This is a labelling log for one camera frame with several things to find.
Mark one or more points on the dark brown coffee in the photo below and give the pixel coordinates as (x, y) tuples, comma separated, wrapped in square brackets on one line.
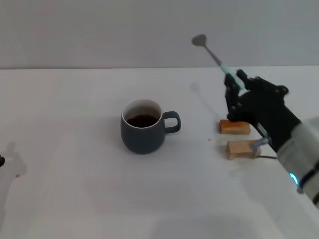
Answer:
[(142, 120)]

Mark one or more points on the dark grey ceramic cup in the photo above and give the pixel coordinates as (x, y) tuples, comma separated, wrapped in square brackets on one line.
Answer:
[(142, 139)]

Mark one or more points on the dark orange wooden block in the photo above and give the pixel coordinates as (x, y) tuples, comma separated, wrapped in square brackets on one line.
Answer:
[(234, 128)]

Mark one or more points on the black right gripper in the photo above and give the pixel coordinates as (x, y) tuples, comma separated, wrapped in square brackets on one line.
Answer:
[(269, 109)]

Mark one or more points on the light wooden block with notch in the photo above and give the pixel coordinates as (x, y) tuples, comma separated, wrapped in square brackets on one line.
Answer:
[(239, 148)]

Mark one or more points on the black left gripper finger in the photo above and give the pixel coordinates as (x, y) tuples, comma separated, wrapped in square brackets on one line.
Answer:
[(2, 160)]

